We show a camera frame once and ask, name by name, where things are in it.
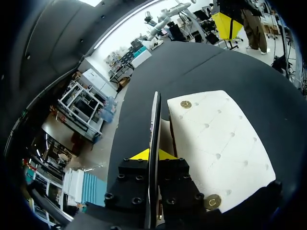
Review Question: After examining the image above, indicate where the person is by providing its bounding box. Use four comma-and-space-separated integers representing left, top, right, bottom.
236, 0, 268, 56

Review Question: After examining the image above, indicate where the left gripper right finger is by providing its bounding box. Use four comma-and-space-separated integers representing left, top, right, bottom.
157, 149, 205, 212

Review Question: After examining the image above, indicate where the white quilted bag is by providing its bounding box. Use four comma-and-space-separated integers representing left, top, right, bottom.
143, 90, 277, 230

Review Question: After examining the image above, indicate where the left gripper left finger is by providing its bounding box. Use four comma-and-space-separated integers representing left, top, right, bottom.
104, 148, 151, 212

